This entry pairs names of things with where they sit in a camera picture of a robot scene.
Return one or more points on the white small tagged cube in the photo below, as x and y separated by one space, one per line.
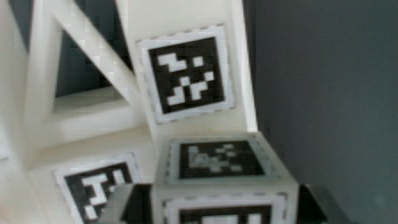
223 183

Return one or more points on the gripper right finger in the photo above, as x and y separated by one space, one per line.
319 208

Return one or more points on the white long front beam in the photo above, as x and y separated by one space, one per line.
81 169

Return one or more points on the white chair backrest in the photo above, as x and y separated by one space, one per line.
90 94

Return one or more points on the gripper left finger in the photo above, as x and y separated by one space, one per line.
129 205

